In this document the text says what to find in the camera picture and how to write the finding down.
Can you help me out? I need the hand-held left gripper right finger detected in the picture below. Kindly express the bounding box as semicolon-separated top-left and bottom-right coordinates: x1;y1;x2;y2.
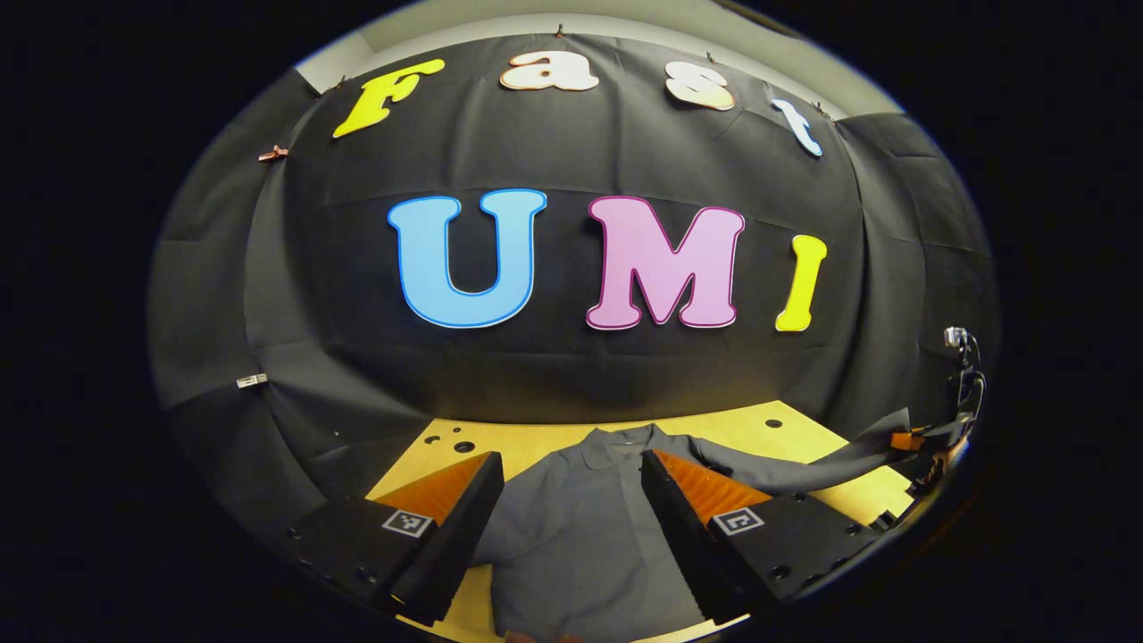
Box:
640;449;880;626

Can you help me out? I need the grey button-up shirt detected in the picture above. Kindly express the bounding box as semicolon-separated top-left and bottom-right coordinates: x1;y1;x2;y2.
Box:
469;408;912;643

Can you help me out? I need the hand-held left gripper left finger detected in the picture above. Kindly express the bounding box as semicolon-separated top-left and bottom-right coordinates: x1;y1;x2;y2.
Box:
286;451;505;626

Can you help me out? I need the black backdrop cloth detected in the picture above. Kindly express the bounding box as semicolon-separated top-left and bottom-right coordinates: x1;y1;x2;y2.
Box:
147;34;999;537

